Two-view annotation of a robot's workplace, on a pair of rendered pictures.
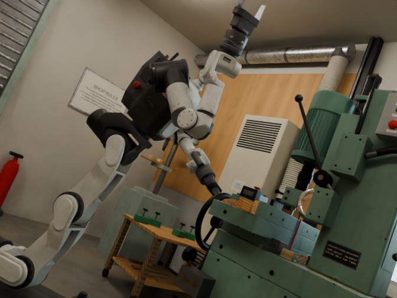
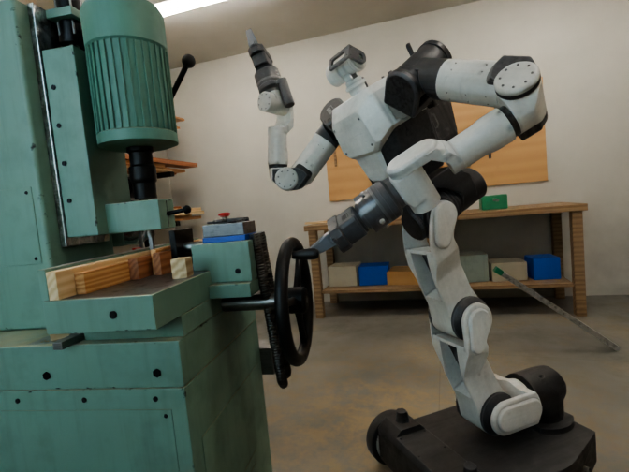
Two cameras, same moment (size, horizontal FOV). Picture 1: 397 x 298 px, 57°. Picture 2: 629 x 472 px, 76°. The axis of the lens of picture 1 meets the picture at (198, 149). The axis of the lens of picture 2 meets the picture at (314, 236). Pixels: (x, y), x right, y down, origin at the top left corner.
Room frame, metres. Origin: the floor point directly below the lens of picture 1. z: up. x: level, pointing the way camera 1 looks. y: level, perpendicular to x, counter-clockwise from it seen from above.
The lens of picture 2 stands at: (2.55, -0.68, 1.02)
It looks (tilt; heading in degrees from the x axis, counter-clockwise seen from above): 4 degrees down; 146
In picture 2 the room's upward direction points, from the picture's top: 5 degrees counter-clockwise
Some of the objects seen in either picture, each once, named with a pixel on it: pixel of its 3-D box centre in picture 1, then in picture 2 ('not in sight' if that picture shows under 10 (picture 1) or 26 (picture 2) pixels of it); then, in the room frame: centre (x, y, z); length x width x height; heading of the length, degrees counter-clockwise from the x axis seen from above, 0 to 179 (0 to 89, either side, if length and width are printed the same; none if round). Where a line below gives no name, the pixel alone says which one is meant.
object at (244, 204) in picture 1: (280, 221); (168, 258); (1.48, -0.42, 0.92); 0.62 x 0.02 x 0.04; 136
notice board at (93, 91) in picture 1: (102, 99); not in sight; (4.06, 1.21, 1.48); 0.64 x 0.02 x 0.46; 129
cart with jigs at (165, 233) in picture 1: (160, 256); not in sight; (3.09, -0.06, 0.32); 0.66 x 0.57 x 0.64; 127
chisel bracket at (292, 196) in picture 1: (300, 201); (141, 219); (1.52, -0.48, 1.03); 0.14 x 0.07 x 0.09; 46
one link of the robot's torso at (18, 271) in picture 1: (19, 266); (496, 403); (1.75, 0.55, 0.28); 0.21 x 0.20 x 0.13; 76
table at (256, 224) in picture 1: (260, 226); (200, 279); (1.59, -0.38, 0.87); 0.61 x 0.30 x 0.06; 136
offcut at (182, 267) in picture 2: not in sight; (182, 267); (1.71, -0.45, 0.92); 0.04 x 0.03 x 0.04; 144
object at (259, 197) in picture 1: (253, 194); (230, 228); (1.65, -0.31, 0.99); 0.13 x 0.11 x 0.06; 136
